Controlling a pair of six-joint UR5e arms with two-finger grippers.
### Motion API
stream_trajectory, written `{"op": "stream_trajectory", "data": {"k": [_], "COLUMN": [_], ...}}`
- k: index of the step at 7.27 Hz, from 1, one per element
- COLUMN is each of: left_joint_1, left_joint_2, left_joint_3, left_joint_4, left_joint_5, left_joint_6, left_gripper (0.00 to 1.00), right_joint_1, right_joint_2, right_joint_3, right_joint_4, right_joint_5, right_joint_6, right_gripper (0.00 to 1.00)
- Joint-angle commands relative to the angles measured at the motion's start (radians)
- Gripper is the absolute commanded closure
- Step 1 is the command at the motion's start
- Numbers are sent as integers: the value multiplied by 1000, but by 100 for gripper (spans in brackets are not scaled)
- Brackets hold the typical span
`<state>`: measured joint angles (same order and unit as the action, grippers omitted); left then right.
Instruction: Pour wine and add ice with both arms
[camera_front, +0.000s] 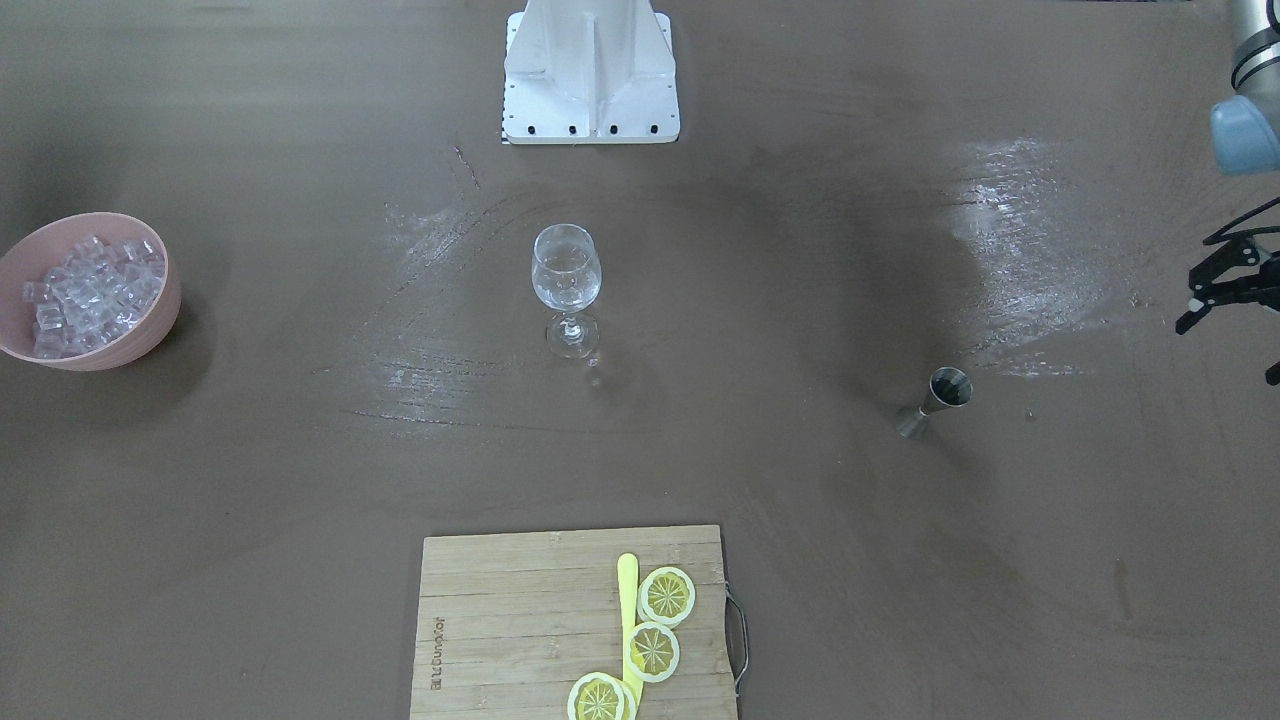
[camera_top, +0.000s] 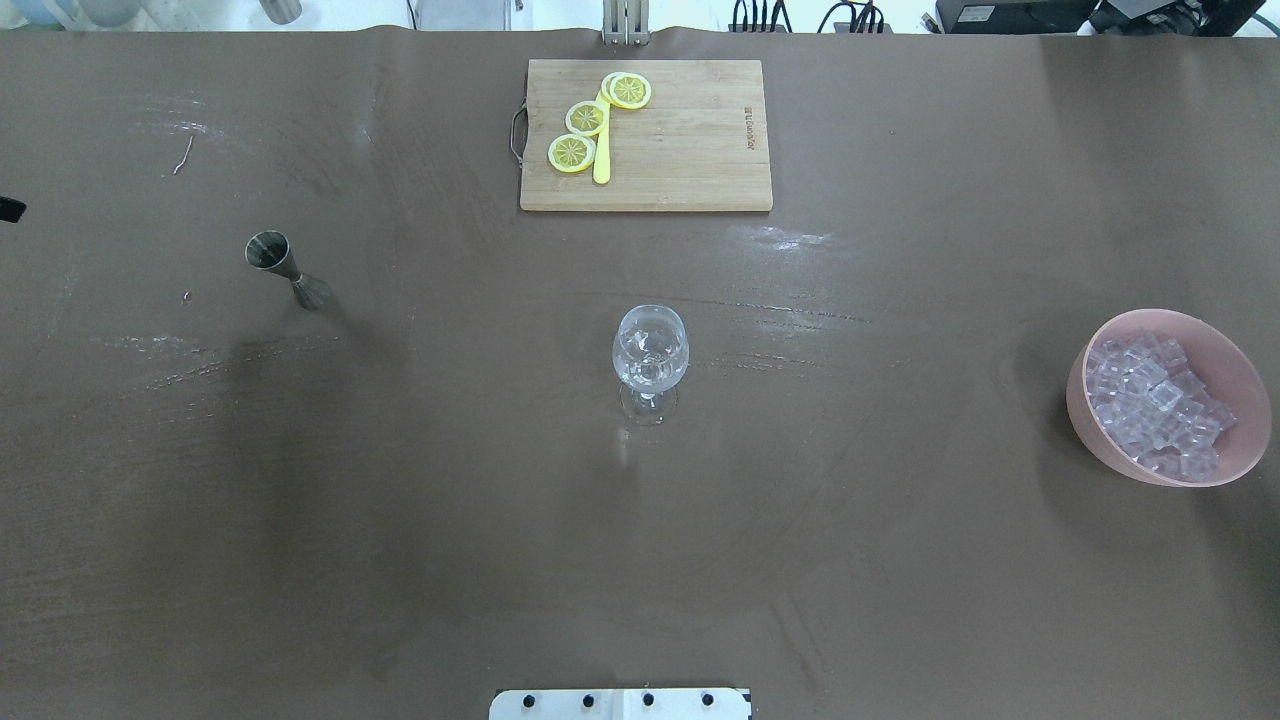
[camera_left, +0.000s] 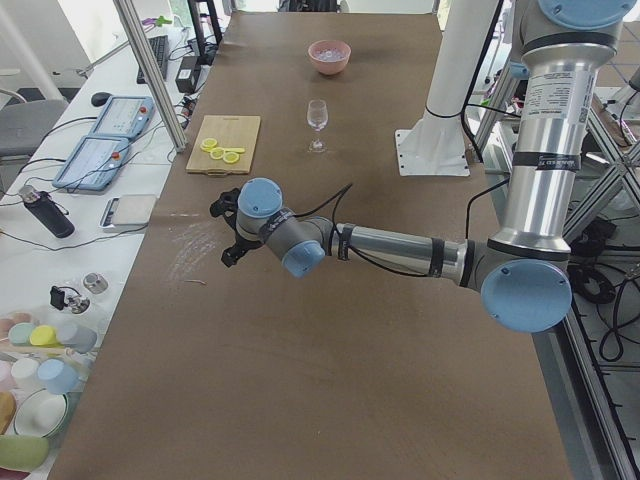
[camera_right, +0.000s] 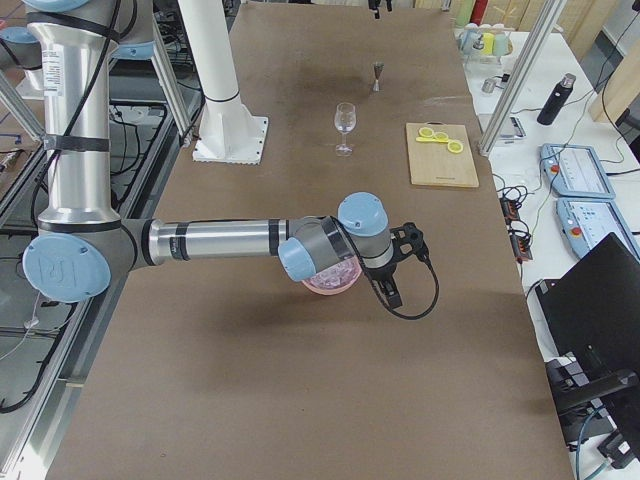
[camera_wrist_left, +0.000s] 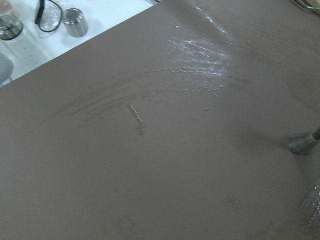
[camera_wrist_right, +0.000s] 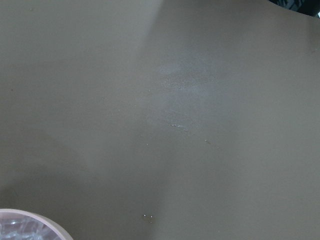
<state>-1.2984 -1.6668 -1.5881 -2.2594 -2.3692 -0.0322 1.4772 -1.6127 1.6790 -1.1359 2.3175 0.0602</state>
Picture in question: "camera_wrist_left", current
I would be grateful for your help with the steel double jigger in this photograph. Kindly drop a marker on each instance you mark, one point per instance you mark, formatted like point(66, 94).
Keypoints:
point(303, 143)

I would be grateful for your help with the steel cup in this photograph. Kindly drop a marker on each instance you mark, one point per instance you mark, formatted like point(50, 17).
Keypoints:
point(75, 22)

